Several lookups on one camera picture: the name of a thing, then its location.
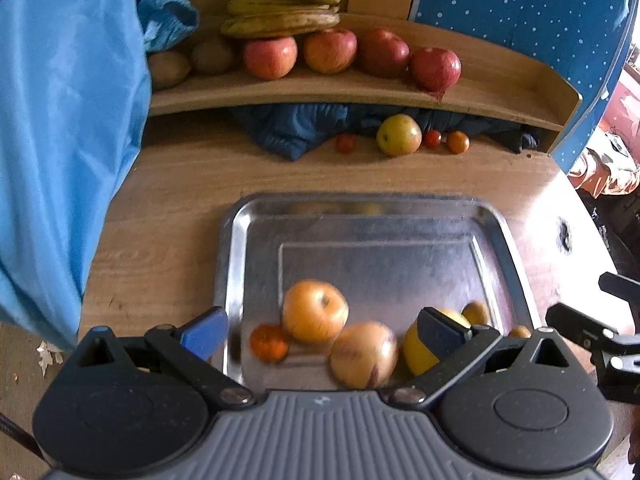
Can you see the dark blue jacket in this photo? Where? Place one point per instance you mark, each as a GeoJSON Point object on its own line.
{"type": "Point", "coordinates": [293, 129]}

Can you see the small brown longan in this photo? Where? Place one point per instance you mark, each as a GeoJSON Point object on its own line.
{"type": "Point", "coordinates": [477, 313]}
{"type": "Point", "coordinates": [520, 331]}

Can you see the blue crumpled cloth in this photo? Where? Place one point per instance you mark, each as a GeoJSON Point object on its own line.
{"type": "Point", "coordinates": [165, 23]}

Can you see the red cherry tomato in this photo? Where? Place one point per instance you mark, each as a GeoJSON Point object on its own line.
{"type": "Point", "coordinates": [432, 139]}
{"type": "Point", "coordinates": [345, 143]}

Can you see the small brown longan right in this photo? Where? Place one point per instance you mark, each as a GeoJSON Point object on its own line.
{"type": "Point", "coordinates": [520, 331]}

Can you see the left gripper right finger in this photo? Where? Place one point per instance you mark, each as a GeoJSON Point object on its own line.
{"type": "Point", "coordinates": [423, 390]}

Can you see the orange cherry tomato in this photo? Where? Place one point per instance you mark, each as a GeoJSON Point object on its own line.
{"type": "Point", "coordinates": [457, 142]}

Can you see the light blue curtain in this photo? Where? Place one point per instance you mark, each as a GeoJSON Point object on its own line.
{"type": "Point", "coordinates": [75, 95]}

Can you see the red apple far right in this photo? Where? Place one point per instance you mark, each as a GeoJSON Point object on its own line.
{"type": "Point", "coordinates": [435, 69]}

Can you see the yellow green pear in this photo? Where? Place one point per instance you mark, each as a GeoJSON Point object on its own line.
{"type": "Point", "coordinates": [399, 135]}

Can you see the yellow lemon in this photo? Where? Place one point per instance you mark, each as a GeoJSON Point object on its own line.
{"type": "Point", "coordinates": [433, 336]}

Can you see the blue dotted fabric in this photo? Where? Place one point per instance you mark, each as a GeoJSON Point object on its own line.
{"type": "Point", "coordinates": [585, 41]}

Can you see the brown kiwi left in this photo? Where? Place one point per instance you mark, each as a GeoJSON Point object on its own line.
{"type": "Point", "coordinates": [168, 69]}

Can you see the orange round apple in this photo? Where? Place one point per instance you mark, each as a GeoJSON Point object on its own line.
{"type": "Point", "coordinates": [314, 312]}

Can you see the brown kiwi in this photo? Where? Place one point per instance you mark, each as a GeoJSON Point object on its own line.
{"type": "Point", "coordinates": [213, 57]}
{"type": "Point", "coordinates": [168, 69]}

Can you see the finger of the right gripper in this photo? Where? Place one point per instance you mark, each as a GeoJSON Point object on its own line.
{"type": "Point", "coordinates": [580, 329]}
{"type": "Point", "coordinates": [621, 287]}

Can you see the small orange tomato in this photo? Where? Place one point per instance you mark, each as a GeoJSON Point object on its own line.
{"type": "Point", "coordinates": [269, 343]}

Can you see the curved wooden shelf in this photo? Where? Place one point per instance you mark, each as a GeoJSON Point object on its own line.
{"type": "Point", "coordinates": [495, 82]}

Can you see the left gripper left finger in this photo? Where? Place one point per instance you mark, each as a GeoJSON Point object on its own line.
{"type": "Point", "coordinates": [184, 352]}

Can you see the brown kiwi right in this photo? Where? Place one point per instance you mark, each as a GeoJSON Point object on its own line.
{"type": "Point", "coordinates": [213, 57]}

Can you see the small brown longan left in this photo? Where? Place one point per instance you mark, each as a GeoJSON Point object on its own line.
{"type": "Point", "coordinates": [477, 313]}

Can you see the banana bunch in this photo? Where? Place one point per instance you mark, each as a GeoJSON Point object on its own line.
{"type": "Point", "coordinates": [267, 19]}

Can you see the red apple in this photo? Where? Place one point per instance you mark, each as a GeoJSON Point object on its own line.
{"type": "Point", "coordinates": [383, 54]}
{"type": "Point", "coordinates": [330, 51]}
{"type": "Point", "coordinates": [435, 69]}
{"type": "Point", "coordinates": [270, 59]}

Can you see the metal tray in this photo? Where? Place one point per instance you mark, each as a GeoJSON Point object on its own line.
{"type": "Point", "coordinates": [389, 255]}

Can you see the red apple far left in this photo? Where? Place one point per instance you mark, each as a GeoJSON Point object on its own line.
{"type": "Point", "coordinates": [270, 59]}

